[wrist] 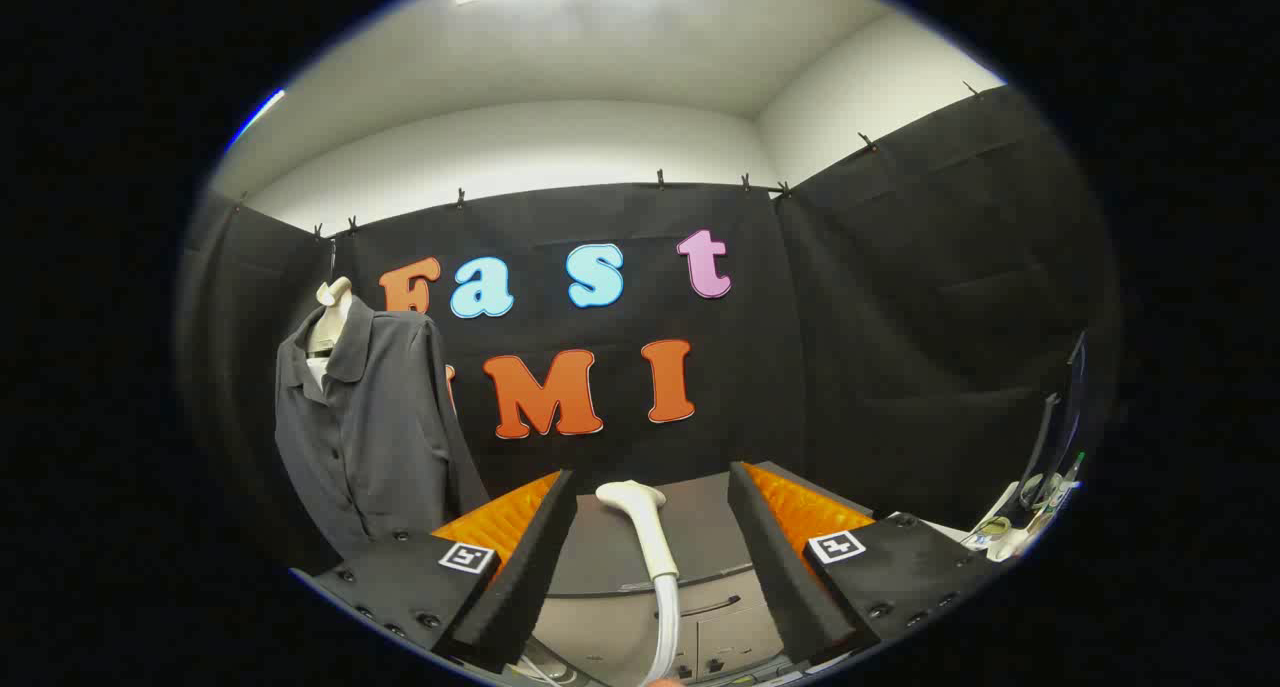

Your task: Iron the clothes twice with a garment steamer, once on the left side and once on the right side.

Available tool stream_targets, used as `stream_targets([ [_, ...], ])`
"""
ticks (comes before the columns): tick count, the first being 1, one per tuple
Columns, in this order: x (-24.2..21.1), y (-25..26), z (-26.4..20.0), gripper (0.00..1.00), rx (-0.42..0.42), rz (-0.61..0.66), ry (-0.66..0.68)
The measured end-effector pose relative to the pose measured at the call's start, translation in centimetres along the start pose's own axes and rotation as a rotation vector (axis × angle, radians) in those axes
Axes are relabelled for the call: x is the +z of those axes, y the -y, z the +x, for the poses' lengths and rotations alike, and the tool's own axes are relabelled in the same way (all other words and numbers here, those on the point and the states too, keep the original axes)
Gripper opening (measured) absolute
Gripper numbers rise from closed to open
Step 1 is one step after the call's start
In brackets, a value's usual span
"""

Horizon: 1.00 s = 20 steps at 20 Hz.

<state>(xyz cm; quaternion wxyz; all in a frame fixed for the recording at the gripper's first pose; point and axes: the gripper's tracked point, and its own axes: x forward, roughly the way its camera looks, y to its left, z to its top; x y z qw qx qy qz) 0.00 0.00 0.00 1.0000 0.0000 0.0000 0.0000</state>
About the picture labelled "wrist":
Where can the grey cabinet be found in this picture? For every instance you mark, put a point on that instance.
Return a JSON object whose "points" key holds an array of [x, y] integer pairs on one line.
{"points": [[700, 527]]}

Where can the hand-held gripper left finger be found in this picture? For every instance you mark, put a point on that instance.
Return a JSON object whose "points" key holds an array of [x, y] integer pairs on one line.
{"points": [[530, 577]]}

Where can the dark monitor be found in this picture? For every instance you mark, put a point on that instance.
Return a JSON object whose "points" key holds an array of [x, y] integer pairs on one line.
{"points": [[1065, 417]]}

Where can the black backdrop cloth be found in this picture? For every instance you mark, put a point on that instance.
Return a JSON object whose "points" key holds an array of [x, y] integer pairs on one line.
{"points": [[850, 367]]}

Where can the cluttered white desk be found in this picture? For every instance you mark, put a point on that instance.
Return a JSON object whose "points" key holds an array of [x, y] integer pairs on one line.
{"points": [[1005, 532]]}

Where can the cream garment hanger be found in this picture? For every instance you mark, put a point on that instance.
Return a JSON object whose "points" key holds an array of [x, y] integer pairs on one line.
{"points": [[335, 317]]}

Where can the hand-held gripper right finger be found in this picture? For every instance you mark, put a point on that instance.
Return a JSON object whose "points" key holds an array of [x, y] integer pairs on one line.
{"points": [[775, 577]]}

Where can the grey collared shirt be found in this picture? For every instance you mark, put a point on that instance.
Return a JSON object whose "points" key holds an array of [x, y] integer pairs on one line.
{"points": [[380, 437]]}

